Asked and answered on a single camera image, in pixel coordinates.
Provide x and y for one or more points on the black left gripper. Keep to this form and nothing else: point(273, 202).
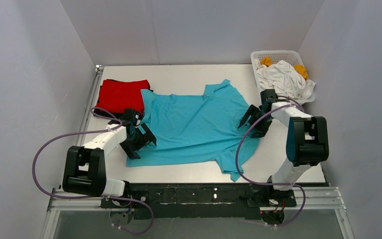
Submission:
point(140, 138)

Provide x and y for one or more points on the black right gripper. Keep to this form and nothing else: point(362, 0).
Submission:
point(255, 118)

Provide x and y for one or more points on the turquoise polo shirt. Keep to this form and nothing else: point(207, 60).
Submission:
point(196, 129)

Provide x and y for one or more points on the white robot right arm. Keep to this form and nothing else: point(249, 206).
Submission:
point(306, 140)

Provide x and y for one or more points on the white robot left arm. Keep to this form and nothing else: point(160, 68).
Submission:
point(85, 167)

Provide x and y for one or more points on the crumpled white t-shirt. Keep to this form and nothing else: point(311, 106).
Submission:
point(285, 80)

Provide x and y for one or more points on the folded red t-shirt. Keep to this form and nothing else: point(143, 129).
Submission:
point(121, 97)

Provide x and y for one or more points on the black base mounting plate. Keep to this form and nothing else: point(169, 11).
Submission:
point(201, 200)

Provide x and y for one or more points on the orange t-shirt in basket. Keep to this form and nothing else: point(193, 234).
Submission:
point(266, 61)

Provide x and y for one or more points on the white plastic laundry basket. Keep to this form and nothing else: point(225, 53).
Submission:
point(291, 57)

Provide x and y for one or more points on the aluminium frame rail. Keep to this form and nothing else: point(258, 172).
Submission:
point(62, 201)

